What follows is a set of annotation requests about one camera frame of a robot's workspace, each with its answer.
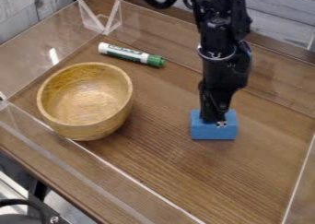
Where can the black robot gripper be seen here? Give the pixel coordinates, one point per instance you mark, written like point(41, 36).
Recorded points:
point(224, 76)

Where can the black table leg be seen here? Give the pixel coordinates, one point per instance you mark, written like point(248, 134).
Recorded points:
point(40, 190)

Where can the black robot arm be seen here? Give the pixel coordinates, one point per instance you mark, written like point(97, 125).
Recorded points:
point(223, 24)

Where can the brown wooden bowl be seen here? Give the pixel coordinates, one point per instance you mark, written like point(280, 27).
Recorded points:
point(85, 100)

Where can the green and white marker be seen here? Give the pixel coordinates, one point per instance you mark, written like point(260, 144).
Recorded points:
point(128, 54)

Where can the clear acrylic corner bracket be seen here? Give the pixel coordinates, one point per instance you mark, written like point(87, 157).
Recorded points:
point(97, 22)

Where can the blue rectangular block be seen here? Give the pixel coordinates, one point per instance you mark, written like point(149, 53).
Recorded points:
point(204, 131)

